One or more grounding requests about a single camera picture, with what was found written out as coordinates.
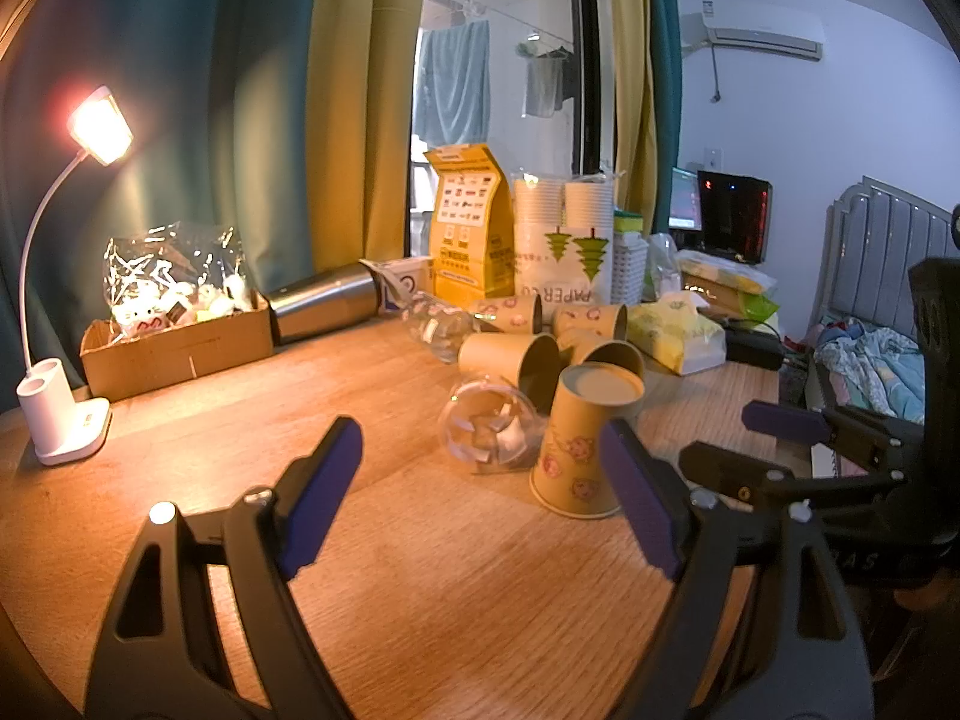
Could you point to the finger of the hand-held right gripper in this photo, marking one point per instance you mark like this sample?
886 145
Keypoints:
724 469
784 424

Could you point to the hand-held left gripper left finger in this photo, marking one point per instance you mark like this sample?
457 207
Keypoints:
322 499

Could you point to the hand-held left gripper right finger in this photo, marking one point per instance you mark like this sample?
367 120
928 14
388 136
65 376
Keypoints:
637 502

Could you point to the brown paper cup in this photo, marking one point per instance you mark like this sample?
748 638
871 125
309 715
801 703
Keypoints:
589 450
506 364
592 319
510 313
604 356

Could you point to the patterned blanket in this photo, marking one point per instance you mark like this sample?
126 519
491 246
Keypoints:
870 367

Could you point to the black power adapter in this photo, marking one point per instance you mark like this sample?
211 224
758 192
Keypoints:
754 349

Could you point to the grey bed headboard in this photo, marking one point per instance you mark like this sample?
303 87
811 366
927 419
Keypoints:
877 255

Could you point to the yellow tissue pack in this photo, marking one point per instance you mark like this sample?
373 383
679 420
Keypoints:
675 330

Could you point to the yellow green packets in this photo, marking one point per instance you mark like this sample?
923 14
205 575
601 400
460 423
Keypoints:
731 281

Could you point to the clear plastic ball container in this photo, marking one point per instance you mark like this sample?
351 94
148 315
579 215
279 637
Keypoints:
487 427

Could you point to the stainless steel thermos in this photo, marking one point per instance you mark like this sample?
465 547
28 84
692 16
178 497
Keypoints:
322 304

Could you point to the clear plastic bag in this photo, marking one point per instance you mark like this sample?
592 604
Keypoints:
664 262

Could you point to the cardboard box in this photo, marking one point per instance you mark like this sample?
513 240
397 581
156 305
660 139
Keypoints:
172 356

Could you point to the clear plastic bottle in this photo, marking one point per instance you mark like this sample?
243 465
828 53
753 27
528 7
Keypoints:
442 326

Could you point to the black computer case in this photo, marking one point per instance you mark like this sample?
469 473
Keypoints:
731 214

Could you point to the stack of white containers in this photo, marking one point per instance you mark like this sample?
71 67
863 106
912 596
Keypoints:
628 262

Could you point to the small white box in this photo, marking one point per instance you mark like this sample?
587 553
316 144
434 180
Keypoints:
405 281

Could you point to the lit computer screen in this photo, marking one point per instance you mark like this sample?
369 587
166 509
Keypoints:
684 202

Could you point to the white desk lamp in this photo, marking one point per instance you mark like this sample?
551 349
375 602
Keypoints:
64 427

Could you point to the clear bag of small toys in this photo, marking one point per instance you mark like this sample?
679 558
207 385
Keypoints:
165 277

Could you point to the pack of white paper cups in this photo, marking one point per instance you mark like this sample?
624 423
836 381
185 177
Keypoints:
562 225

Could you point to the yellow paper bag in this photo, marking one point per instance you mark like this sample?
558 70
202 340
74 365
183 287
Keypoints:
469 240

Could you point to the white air conditioner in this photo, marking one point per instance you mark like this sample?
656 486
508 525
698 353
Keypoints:
757 34

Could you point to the teal curtain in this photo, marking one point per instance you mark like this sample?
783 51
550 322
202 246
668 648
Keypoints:
187 90
665 90

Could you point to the yellow curtain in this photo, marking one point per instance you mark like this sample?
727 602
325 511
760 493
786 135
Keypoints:
634 90
367 90

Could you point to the hanging grey clothes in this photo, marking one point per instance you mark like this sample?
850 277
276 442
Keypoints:
544 82

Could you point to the hanging blue towel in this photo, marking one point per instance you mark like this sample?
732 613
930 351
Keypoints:
454 82

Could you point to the white wall socket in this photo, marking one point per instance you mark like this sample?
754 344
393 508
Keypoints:
712 160

